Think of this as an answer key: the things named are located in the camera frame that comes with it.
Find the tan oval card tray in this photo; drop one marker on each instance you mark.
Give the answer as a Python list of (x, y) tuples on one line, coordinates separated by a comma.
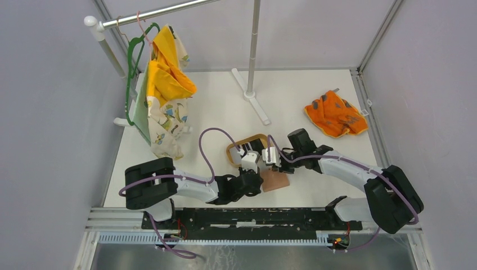
[(255, 143)]

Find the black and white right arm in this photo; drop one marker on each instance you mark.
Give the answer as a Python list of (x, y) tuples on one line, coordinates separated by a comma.
[(390, 200)]

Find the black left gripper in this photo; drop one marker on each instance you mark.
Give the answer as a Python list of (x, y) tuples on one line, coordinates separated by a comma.
[(243, 171)]

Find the white rack base foot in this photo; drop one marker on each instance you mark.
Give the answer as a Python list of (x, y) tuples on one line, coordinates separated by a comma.
[(251, 98)]

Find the yellow patterned garment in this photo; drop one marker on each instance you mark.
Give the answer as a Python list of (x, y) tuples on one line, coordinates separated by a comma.
[(161, 110)]

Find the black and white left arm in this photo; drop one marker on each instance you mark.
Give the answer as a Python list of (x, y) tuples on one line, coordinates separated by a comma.
[(150, 186)]

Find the metal clothes rack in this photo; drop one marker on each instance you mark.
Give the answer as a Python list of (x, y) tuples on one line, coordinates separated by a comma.
[(218, 36)]

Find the white left rack foot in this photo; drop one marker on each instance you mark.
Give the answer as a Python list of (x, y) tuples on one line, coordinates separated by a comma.
[(121, 122)]

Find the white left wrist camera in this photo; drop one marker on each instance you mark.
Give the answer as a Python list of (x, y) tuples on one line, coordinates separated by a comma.
[(249, 161)]

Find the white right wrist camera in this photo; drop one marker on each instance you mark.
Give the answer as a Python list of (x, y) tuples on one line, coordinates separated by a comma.
[(271, 157)]

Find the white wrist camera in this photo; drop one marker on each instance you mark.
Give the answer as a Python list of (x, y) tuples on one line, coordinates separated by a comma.
[(249, 161), (271, 157)]

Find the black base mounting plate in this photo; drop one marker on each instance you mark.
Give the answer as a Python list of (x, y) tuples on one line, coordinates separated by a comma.
[(255, 223)]

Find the green clothes hanger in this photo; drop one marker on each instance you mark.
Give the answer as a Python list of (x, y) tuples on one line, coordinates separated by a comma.
[(133, 68)]

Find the aluminium frame rail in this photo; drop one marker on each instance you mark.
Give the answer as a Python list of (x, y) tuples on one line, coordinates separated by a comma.
[(123, 226)]

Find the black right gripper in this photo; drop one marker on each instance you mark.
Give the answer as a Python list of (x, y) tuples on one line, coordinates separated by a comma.
[(282, 168)]

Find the pink clothes hanger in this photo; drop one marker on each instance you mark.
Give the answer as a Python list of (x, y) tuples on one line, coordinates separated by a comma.
[(143, 28)]

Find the orange cloth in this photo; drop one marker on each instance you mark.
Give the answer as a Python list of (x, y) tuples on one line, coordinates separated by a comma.
[(335, 116)]

